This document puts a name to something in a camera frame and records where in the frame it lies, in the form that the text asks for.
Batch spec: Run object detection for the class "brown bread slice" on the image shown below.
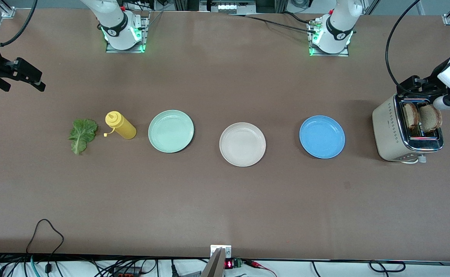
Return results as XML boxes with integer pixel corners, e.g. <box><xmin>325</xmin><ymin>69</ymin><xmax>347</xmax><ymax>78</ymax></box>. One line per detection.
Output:
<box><xmin>418</xmin><ymin>104</ymin><xmax>443</xmax><ymax>134</ymax></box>
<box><xmin>403</xmin><ymin>102</ymin><xmax>420</xmax><ymax>130</ymax></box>

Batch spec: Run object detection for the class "green lettuce leaf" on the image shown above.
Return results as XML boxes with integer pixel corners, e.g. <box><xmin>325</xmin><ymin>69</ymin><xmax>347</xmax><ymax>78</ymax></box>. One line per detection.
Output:
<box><xmin>68</xmin><ymin>118</ymin><xmax>99</xmax><ymax>155</ymax></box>

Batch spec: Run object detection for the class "yellow squeeze bottle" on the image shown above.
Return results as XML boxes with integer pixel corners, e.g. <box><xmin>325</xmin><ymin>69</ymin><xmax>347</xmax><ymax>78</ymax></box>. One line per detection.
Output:
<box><xmin>104</xmin><ymin>111</ymin><xmax>137</xmax><ymax>140</ymax></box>

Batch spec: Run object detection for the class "blue plate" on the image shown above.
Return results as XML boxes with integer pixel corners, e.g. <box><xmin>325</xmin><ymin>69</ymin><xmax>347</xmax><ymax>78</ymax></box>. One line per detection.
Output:
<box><xmin>299</xmin><ymin>115</ymin><xmax>346</xmax><ymax>159</ymax></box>

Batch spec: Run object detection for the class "light green plate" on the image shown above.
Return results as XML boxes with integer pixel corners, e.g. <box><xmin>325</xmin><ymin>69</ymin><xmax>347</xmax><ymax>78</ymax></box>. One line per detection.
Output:
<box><xmin>148</xmin><ymin>110</ymin><xmax>194</xmax><ymax>154</ymax></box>

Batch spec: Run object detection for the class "beige plate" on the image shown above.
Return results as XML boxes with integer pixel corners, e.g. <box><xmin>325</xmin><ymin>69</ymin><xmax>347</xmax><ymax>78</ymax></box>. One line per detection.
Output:
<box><xmin>219</xmin><ymin>122</ymin><xmax>266</xmax><ymax>167</ymax></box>

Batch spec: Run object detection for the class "beige chrome toaster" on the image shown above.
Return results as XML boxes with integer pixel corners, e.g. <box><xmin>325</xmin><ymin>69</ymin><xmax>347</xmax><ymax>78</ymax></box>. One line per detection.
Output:
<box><xmin>372</xmin><ymin>92</ymin><xmax>444</xmax><ymax>165</ymax></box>

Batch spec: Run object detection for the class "black device with lights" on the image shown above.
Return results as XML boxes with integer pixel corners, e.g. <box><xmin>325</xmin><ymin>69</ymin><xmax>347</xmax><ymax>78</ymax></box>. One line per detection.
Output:
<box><xmin>200</xmin><ymin>0</ymin><xmax>256</xmax><ymax>14</ymax></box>

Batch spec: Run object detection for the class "red clip lead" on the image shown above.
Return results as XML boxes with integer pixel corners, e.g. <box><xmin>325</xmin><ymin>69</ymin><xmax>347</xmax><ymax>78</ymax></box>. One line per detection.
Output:
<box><xmin>244</xmin><ymin>260</ymin><xmax>277</xmax><ymax>277</ymax></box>

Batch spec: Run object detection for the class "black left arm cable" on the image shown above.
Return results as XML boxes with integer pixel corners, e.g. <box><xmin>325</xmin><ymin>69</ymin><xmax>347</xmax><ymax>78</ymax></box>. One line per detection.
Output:
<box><xmin>385</xmin><ymin>0</ymin><xmax>422</xmax><ymax>90</ymax></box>

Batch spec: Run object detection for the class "thin black looped cable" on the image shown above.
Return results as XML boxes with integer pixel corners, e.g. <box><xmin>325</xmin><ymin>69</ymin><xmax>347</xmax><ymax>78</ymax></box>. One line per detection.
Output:
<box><xmin>26</xmin><ymin>219</ymin><xmax>64</xmax><ymax>274</ymax></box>

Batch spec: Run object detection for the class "black base power cable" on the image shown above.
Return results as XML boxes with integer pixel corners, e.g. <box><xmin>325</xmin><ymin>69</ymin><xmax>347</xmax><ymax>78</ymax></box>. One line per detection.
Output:
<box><xmin>228</xmin><ymin>13</ymin><xmax>318</xmax><ymax>34</ymax></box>

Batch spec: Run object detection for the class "coiled black cable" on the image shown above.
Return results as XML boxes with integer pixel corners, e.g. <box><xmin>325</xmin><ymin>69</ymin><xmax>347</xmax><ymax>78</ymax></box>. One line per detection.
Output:
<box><xmin>369</xmin><ymin>260</ymin><xmax>406</xmax><ymax>273</ymax></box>

